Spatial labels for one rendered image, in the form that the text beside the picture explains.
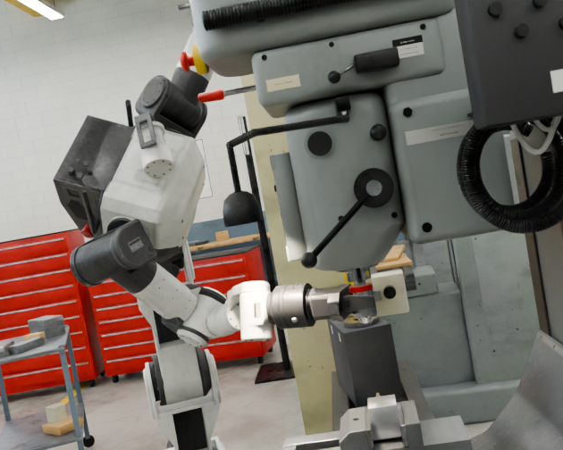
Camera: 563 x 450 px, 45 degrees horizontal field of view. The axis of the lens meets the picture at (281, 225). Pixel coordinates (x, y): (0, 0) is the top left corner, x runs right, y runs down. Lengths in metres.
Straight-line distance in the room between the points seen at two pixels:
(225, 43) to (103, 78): 9.79
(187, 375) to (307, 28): 1.06
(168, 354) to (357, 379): 0.53
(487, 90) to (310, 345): 2.28
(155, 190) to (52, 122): 9.68
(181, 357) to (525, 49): 1.26
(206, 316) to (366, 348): 0.39
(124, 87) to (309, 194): 9.71
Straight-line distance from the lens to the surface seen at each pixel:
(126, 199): 1.55
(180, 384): 1.92
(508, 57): 1.00
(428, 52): 1.24
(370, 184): 1.20
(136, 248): 1.49
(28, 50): 11.49
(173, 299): 1.58
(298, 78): 1.22
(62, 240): 6.39
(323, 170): 1.23
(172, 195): 1.56
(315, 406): 3.22
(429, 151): 1.22
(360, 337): 1.67
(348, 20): 1.23
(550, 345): 1.50
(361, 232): 1.24
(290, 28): 1.23
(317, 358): 3.15
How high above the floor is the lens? 1.48
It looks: 3 degrees down
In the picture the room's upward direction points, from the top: 10 degrees counter-clockwise
